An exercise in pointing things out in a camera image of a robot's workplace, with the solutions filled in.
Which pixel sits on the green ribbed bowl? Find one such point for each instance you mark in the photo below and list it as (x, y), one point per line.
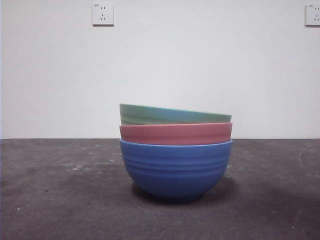
(160, 115)

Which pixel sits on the red ribbed bowl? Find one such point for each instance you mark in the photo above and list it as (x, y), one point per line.
(175, 135)

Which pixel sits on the blue ribbed bowl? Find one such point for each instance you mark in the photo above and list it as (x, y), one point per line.
(175, 172)

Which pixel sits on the white wall socket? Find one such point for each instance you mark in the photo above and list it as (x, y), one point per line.
(103, 14)
(313, 15)

